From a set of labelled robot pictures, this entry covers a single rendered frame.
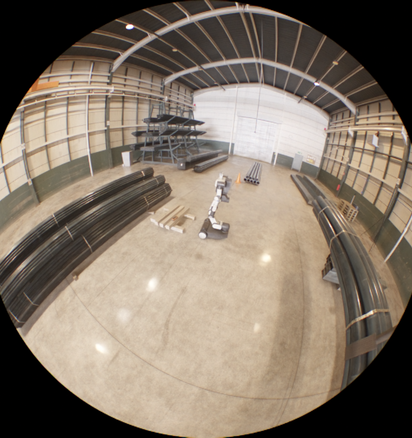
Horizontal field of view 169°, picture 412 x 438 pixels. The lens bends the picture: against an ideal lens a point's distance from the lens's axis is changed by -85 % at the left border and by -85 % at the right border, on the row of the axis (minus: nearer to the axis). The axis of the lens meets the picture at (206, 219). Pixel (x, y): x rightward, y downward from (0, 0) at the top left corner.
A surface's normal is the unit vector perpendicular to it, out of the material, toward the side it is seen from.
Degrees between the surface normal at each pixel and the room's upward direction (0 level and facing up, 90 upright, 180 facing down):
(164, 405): 0
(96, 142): 90
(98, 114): 90
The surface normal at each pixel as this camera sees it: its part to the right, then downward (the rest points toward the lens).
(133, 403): 0.08, -0.82
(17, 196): 0.92, 0.28
